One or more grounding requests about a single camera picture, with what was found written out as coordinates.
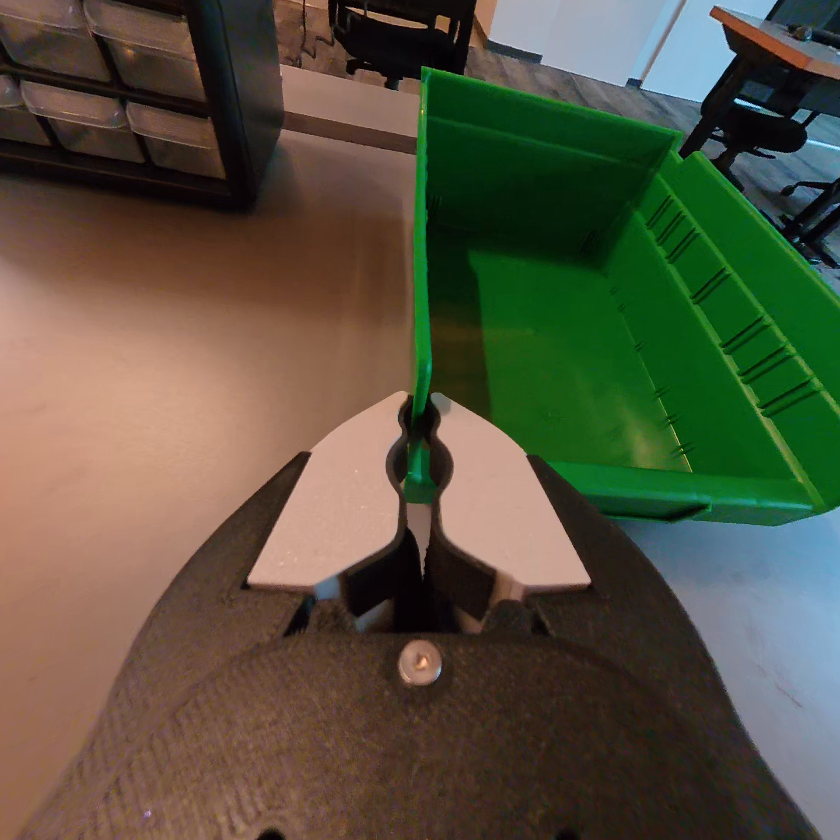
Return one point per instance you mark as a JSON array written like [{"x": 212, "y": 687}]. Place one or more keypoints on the rows of small clear drawers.
[{"x": 85, "y": 118}]

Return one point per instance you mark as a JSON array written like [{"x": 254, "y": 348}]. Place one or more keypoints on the green plastic bin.
[{"x": 558, "y": 328}]

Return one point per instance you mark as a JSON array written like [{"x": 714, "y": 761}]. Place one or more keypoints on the wooden top desk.
[{"x": 768, "y": 39}]

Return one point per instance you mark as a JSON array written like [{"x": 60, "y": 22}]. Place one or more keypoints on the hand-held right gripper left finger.
[{"x": 334, "y": 505}]

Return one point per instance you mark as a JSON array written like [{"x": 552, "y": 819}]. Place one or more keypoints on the black office chair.
[
  {"x": 400, "y": 33},
  {"x": 761, "y": 131},
  {"x": 817, "y": 210}
]

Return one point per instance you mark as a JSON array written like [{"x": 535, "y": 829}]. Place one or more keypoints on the black drawer cabinet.
[{"x": 243, "y": 98}]

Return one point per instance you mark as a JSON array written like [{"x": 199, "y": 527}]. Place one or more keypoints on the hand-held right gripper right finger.
[{"x": 505, "y": 505}]

